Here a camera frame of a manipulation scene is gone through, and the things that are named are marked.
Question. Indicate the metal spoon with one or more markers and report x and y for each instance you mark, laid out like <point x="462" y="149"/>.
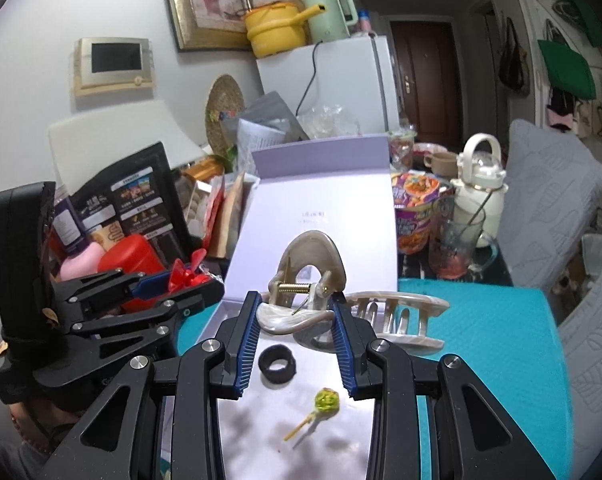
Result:
<point x="481" y="207"/>

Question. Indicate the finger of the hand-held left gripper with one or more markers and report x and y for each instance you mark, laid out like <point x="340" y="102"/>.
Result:
<point x="181" y="310"/>
<point x="153" y="284"/>

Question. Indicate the beige mug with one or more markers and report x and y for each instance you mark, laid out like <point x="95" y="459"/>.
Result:
<point x="440" y="164"/>

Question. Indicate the green electric kettle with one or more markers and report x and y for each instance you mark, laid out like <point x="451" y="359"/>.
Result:
<point x="326" y="17"/>

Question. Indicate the yellow pot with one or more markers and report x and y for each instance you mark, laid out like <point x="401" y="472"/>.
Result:
<point x="273" y="32"/>

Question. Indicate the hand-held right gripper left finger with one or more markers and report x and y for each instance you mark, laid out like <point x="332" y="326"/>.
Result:
<point x="246" y="345"/>

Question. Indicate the purple cup noodles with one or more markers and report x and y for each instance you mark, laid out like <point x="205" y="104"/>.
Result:
<point x="416" y="210"/>

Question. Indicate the teal bubble mat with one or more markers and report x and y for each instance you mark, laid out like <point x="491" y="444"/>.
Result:
<point x="481" y="360"/>

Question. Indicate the framed picture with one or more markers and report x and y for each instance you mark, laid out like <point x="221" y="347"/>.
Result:
<point x="201" y="5"/>

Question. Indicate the dark blue labelled jar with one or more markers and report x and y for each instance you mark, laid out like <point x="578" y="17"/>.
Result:
<point x="68" y="227"/>

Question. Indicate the glass mug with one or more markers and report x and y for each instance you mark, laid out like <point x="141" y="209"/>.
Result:
<point x="456" y="250"/>

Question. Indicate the red hair clip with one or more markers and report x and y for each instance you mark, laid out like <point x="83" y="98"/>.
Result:
<point x="186" y="272"/>

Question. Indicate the green lollipop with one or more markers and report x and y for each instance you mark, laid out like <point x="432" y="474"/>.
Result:
<point x="327" y="400"/>

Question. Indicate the pink bottle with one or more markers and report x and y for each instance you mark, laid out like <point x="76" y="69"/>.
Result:
<point x="365" y="22"/>

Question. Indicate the white fridge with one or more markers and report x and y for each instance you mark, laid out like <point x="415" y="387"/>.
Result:
<point x="351" y="80"/>

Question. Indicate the wall intercom panel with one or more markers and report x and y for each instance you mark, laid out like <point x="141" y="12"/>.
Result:
<point x="113" y="62"/>

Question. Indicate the brown paper packet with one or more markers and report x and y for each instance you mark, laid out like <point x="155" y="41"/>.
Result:
<point x="236" y="215"/>

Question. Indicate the black snack pouch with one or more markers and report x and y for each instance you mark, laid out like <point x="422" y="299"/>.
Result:
<point x="131" y="195"/>

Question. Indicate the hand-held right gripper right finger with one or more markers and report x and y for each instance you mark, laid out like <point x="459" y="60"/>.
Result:
<point x="343" y="347"/>

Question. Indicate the white gift box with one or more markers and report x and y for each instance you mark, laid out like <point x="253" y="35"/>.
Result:
<point x="321" y="200"/>

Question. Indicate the person's left hand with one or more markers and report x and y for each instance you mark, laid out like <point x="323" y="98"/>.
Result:
<point x="41" y="425"/>

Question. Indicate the grey plastic bag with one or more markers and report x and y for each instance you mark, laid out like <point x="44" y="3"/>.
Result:
<point x="271" y="110"/>

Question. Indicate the red snack packet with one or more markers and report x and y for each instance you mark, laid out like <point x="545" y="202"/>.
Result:
<point x="213" y="215"/>

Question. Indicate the dark hanging bag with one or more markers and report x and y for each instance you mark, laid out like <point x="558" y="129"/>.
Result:
<point x="513" y="65"/>

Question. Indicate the white board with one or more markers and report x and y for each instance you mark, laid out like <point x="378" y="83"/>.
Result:
<point x="116" y="130"/>

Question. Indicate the woven straw mat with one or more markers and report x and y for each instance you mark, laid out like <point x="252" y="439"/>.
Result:
<point x="226" y="110"/>

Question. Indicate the clear plastic dome cup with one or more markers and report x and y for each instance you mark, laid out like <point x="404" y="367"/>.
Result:
<point x="402" y="150"/>

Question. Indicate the beige marble hair claw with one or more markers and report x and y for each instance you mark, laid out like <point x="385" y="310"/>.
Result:
<point x="331" y="255"/>

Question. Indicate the brown door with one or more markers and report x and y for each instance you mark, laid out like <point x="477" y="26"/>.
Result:
<point x="426" y="75"/>

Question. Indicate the red canister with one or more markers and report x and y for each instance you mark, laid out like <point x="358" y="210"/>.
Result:
<point x="131" y="260"/>

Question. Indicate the pink canister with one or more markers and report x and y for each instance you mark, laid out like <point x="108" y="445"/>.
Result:
<point x="78" y="265"/>

